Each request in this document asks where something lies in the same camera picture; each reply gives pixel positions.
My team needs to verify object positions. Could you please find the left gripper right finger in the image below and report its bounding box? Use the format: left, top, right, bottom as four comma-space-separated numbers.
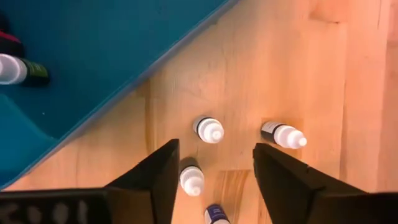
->
253, 142, 398, 224

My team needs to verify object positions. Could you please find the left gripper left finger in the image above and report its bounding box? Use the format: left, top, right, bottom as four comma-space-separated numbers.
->
0, 139, 181, 224

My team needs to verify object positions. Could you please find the small blue dropper bottle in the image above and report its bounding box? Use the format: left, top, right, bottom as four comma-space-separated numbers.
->
204, 203, 231, 224

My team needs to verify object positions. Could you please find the small dark green dropper bottle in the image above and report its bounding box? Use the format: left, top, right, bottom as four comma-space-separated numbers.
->
192, 116, 225, 144

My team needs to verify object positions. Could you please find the small purple dropper bottle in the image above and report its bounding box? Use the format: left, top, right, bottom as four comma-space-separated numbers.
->
260, 121, 308, 149

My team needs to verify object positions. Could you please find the teal plastic bin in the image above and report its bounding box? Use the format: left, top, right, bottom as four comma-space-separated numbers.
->
0, 0, 242, 190

